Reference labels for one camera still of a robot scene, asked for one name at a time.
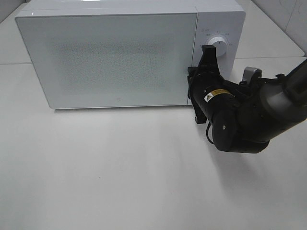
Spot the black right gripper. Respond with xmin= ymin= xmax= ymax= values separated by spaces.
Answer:
xmin=188 ymin=45 xmax=240 ymax=124

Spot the white microwave door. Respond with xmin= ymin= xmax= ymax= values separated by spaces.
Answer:
xmin=16 ymin=13 xmax=197 ymax=109

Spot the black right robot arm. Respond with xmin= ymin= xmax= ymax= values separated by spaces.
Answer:
xmin=188 ymin=45 xmax=307 ymax=153

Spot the upper white power knob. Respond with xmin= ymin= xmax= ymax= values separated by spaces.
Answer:
xmin=207 ymin=34 xmax=227 ymax=57

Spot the white microwave oven body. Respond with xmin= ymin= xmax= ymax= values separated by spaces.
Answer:
xmin=14 ymin=0 xmax=247 ymax=111

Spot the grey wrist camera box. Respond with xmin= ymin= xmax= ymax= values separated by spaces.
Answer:
xmin=242 ymin=67 xmax=262 ymax=84

